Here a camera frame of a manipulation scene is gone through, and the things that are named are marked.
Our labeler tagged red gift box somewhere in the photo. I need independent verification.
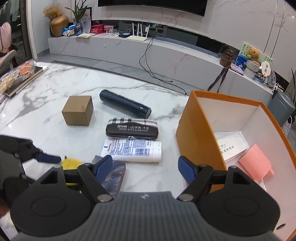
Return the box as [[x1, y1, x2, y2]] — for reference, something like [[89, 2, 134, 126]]
[[91, 24, 104, 34]]

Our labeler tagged grey pedal trash bin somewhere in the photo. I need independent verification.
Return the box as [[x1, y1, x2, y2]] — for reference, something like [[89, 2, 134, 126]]
[[267, 91, 295, 126]]

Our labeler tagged white lotion tube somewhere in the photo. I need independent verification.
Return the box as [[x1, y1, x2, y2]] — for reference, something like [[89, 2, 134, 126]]
[[100, 138, 162, 163]]

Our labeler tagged orange cardboard storage box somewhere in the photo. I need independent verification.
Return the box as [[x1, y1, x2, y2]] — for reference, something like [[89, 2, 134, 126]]
[[176, 90, 295, 240]]

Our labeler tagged woven pastel handbag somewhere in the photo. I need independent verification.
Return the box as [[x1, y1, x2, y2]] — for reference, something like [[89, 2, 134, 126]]
[[281, 116, 293, 137]]

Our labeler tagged plaid glasses case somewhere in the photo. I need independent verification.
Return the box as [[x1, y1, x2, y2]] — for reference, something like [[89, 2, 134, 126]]
[[105, 118, 159, 140]]

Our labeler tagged teddy bear plush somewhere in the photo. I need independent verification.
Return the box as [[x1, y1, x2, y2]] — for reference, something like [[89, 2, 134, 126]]
[[246, 47, 260, 66]]

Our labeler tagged round paper fan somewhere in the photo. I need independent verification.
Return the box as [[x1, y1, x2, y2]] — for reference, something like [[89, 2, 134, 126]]
[[261, 61, 271, 83]]

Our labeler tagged white wifi router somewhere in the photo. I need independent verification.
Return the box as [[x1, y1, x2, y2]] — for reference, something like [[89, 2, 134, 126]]
[[127, 23, 150, 42]]

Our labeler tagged white glasses box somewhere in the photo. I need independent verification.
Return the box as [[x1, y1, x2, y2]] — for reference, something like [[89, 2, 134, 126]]
[[214, 132, 249, 163]]

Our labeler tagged gold vase with dried flowers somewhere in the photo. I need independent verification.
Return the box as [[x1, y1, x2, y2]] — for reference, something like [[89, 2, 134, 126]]
[[43, 3, 69, 37]]

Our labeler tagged black television screen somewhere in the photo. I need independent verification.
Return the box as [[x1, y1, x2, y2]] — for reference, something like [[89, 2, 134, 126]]
[[98, 0, 208, 16]]

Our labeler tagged white woven basket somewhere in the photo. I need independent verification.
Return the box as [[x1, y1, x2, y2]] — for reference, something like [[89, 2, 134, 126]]
[[244, 59, 260, 79]]

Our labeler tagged black power cable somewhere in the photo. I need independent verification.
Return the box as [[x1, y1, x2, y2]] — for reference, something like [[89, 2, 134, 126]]
[[138, 29, 188, 95]]

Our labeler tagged brown cardboard cube box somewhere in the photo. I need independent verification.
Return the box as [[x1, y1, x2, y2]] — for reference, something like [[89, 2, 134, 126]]
[[62, 95, 93, 126]]

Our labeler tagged brown leather camera bag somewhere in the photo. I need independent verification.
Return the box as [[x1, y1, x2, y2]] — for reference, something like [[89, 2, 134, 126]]
[[207, 49, 234, 93]]

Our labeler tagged dark blue shampoo bottle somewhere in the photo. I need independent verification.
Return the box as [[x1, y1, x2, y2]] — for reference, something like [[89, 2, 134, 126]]
[[99, 89, 152, 119]]

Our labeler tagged stack of books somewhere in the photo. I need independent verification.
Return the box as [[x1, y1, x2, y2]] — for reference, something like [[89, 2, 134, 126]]
[[4, 66, 49, 97]]

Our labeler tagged yellow fluffy ball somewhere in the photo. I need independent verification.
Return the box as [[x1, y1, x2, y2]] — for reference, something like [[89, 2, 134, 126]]
[[61, 157, 82, 188]]

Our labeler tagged snack packet on books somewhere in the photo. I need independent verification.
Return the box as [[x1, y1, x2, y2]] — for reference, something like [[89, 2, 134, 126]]
[[1, 59, 36, 93]]

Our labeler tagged dark patterned card pack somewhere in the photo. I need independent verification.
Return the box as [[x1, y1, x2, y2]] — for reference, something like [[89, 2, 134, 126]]
[[92, 155, 126, 199]]

